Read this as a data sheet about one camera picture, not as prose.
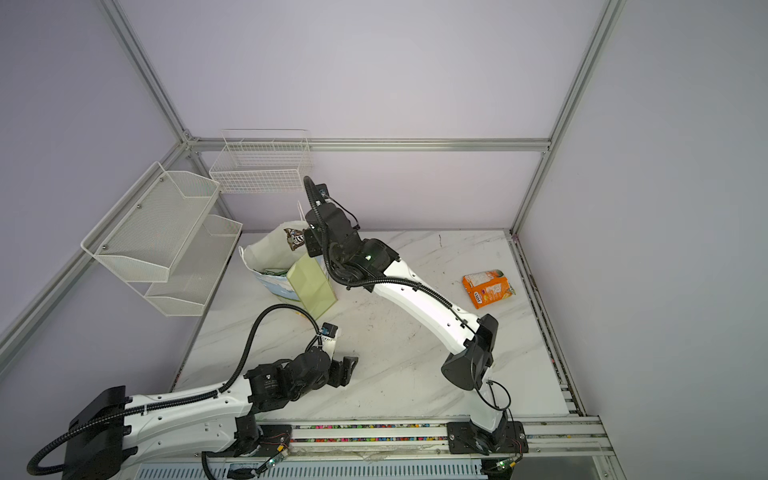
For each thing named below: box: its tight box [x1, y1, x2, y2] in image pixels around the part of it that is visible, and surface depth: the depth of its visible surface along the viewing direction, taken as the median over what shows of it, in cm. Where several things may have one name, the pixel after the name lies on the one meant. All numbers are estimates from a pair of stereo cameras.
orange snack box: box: [462, 269, 516, 309], surface depth 103 cm
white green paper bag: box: [238, 220, 337, 320], surface depth 86 cm
